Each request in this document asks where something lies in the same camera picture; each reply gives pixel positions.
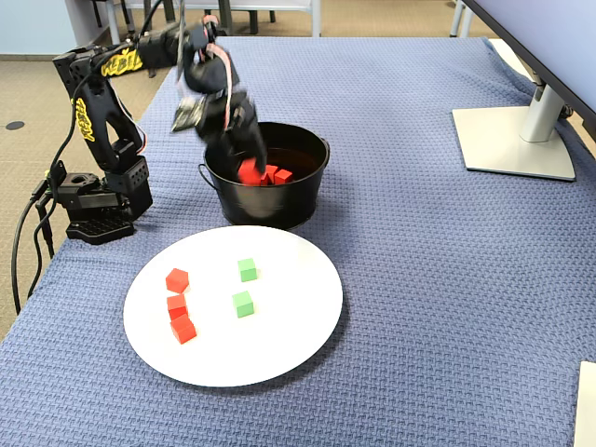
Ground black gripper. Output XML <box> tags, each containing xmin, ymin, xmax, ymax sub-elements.
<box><xmin>195</xmin><ymin>90</ymin><xmax>270</xmax><ymax>183</ymax></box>

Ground white round plate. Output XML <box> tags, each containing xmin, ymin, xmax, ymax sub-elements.
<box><xmin>122</xmin><ymin>224</ymin><xmax>345</xmax><ymax>388</ymax></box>

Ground black metal bucket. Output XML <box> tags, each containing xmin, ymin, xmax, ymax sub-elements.
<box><xmin>197</xmin><ymin>121</ymin><xmax>332</xmax><ymax>232</ymax></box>

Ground green cube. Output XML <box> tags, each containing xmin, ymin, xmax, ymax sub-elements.
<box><xmin>237</xmin><ymin>258</ymin><xmax>259</xmax><ymax>283</ymax></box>
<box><xmin>231</xmin><ymin>291</ymin><xmax>255</xmax><ymax>319</ymax></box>

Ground black furniture legs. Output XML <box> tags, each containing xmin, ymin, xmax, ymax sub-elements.
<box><xmin>90</xmin><ymin>0</ymin><xmax>139</xmax><ymax>38</ymax></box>

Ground blue woven tablecloth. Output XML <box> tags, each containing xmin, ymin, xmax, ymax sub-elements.
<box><xmin>0</xmin><ymin>35</ymin><xmax>596</xmax><ymax>447</ymax></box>

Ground white table legs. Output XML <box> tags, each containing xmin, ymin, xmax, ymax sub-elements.
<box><xmin>448</xmin><ymin>0</ymin><xmax>475</xmax><ymax>40</ymax></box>

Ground monitor with silver stand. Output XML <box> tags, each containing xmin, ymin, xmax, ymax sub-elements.
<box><xmin>451</xmin><ymin>0</ymin><xmax>596</xmax><ymax>183</ymax></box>

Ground white flat board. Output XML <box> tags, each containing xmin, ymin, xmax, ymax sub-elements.
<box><xmin>573</xmin><ymin>360</ymin><xmax>596</xmax><ymax>447</ymax></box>

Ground small wrist camera board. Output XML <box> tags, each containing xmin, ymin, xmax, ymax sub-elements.
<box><xmin>169</xmin><ymin>95</ymin><xmax>207</xmax><ymax>135</ymax></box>

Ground red white servo wire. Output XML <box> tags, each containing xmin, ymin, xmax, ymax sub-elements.
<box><xmin>115</xmin><ymin>100</ymin><xmax>148</xmax><ymax>155</ymax></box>
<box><xmin>197</xmin><ymin>14</ymin><xmax>241</xmax><ymax>134</ymax></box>

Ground black chair frame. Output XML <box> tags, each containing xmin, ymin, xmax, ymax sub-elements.
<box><xmin>160</xmin><ymin>0</ymin><xmax>277</xmax><ymax>37</ymax></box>

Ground black power cable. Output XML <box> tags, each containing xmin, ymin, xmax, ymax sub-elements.
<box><xmin>27</xmin><ymin>195</ymin><xmax>60</xmax><ymax>299</ymax></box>
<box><xmin>9</xmin><ymin>183</ymin><xmax>50</xmax><ymax>316</ymax></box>

